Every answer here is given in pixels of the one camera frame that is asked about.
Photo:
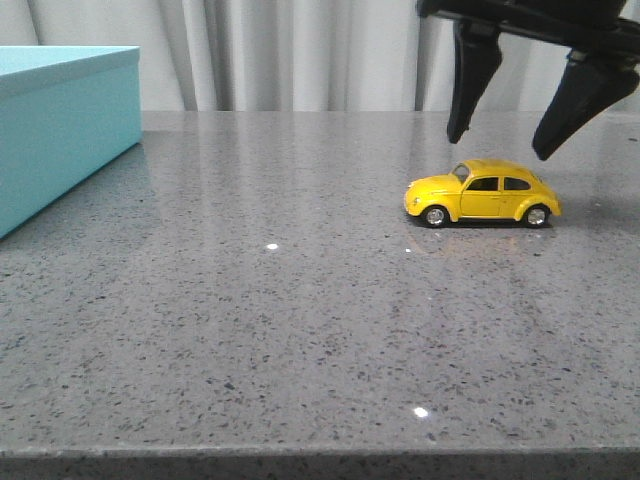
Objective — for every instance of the light blue plastic box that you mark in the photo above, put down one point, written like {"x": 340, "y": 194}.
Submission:
{"x": 66, "y": 111}

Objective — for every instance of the yellow toy beetle car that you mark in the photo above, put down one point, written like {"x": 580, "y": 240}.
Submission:
{"x": 482, "y": 189}

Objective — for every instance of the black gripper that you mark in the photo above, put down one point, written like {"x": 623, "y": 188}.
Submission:
{"x": 600, "y": 68}

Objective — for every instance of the white pleated curtain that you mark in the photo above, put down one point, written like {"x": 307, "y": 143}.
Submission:
{"x": 259, "y": 55}

